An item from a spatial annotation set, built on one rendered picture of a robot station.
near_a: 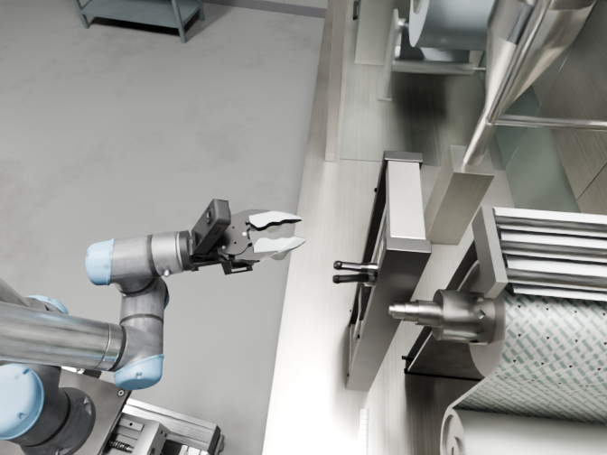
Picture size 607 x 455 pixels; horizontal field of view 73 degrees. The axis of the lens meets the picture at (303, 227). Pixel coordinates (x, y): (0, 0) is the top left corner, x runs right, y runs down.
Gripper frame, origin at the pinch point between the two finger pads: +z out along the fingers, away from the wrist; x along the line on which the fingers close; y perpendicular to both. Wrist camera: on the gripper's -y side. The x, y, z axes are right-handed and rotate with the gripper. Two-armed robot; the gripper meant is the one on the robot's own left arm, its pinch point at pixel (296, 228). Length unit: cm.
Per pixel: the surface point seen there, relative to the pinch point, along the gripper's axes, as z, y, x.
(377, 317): 8.2, -5.8, 19.4
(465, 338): 15.8, -14.0, 26.0
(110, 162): -90, 145, -145
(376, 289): 7.0, -13.8, 17.9
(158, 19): -60, 150, -292
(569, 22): 43, -26, -13
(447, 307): 14.1, -16.2, 22.5
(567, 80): 69, 2, -29
